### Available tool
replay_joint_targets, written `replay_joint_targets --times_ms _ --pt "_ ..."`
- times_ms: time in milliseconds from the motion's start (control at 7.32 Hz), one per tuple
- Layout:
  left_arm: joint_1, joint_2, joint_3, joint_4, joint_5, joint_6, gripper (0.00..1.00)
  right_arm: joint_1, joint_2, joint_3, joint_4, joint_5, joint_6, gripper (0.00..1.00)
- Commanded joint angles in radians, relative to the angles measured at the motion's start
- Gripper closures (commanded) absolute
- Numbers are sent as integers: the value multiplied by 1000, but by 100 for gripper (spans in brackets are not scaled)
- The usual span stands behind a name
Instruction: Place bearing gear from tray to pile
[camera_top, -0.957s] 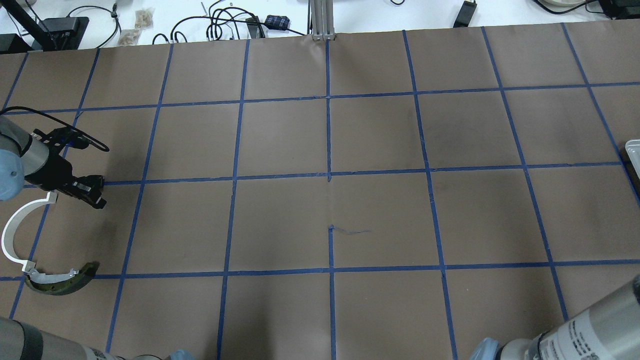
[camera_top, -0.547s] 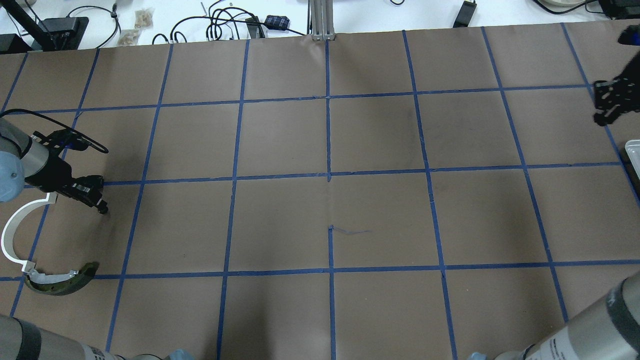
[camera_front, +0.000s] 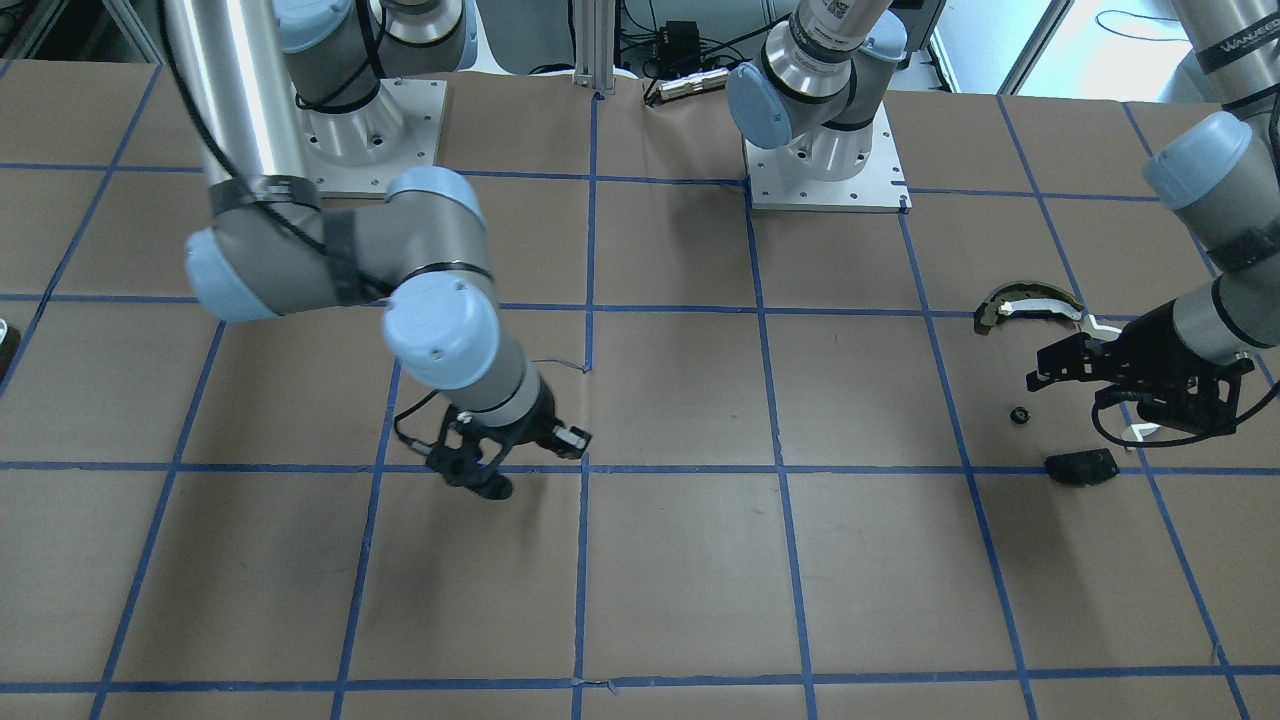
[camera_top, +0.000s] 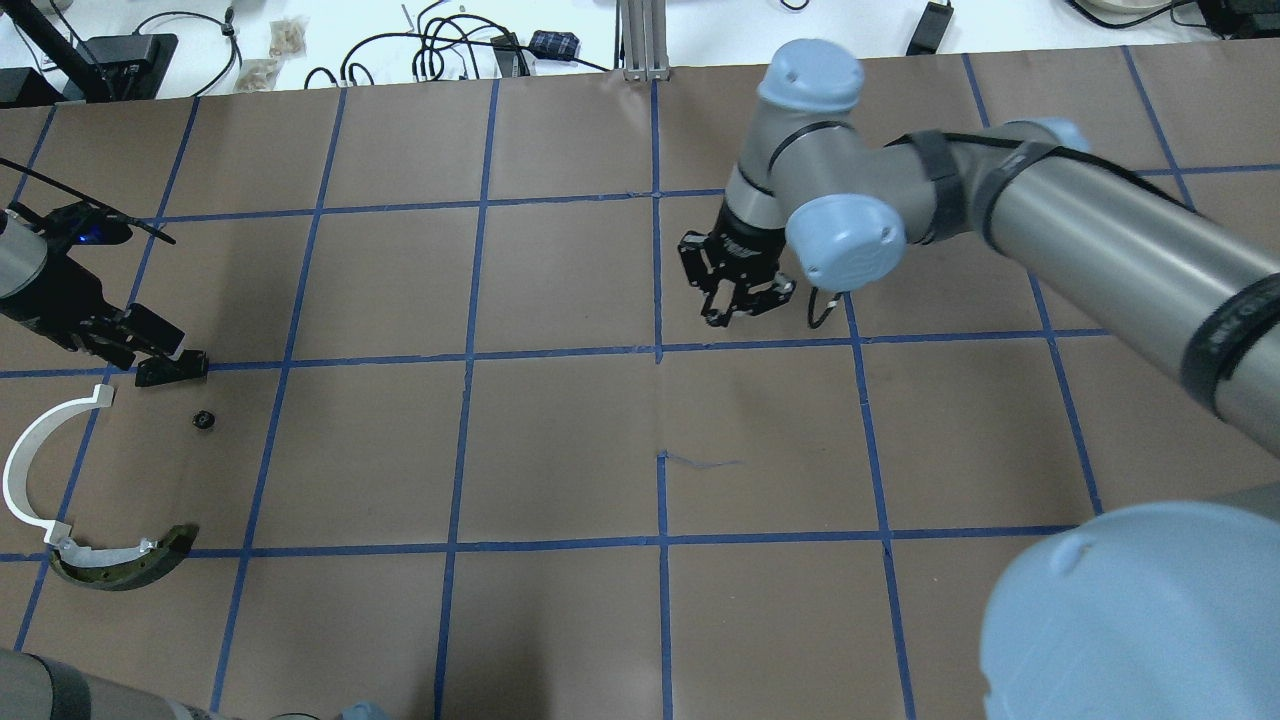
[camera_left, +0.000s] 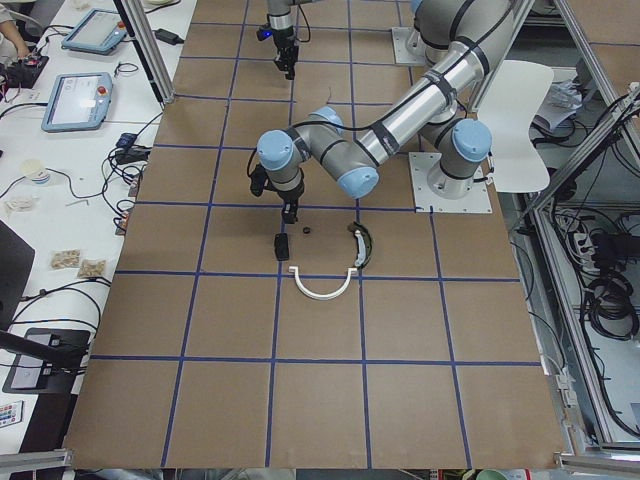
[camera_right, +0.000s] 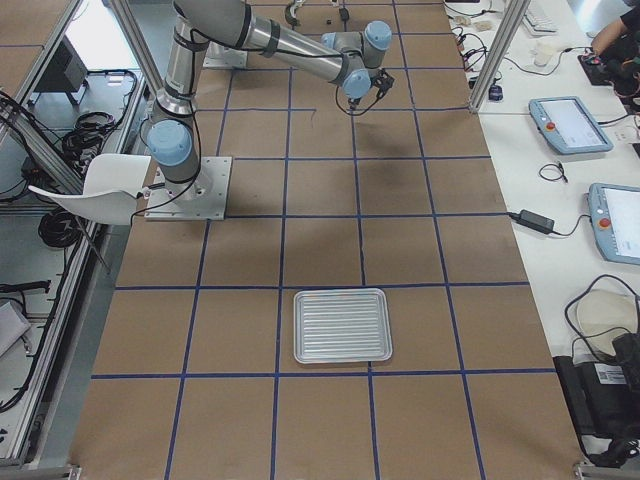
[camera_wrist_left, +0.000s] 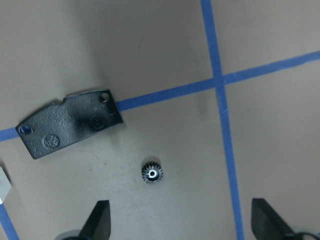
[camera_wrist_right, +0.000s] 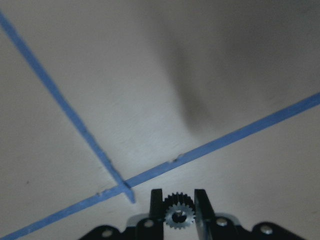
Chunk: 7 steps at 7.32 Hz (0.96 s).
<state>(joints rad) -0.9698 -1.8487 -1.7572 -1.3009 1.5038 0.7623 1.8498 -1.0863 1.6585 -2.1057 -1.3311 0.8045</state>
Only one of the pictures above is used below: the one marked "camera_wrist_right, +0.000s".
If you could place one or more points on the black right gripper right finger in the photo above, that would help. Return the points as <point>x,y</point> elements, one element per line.
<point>212,226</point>

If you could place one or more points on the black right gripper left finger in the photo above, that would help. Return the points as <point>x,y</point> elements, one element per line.
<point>139,227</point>

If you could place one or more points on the small black bearing gear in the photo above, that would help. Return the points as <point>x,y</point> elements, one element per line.
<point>179,211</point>

